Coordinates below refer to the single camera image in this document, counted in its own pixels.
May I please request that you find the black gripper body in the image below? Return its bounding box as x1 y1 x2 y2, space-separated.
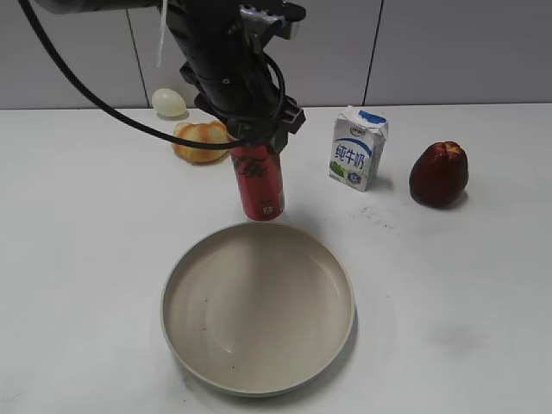
179 60 305 149

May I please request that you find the red cola can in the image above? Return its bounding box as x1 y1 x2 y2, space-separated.
230 144 285 222

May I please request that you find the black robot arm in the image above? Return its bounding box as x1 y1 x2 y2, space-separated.
39 1 306 153

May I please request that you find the beige round plate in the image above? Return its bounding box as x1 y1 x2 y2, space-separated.
160 223 355 396

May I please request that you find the peeled orange fruit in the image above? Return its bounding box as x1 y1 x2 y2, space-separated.
172 121 229 165

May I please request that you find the pale white egg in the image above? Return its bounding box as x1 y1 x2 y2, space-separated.
151 88 187 117

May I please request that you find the white blue milk carton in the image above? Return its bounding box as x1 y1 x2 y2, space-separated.
329 105 388 192

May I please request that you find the dark red wax apple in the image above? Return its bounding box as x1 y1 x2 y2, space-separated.
409 141 469 208

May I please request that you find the white cable tie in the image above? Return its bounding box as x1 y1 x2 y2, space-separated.
156 0 169 67

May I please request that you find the black cable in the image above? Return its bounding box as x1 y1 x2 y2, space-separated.
16 0 288 151

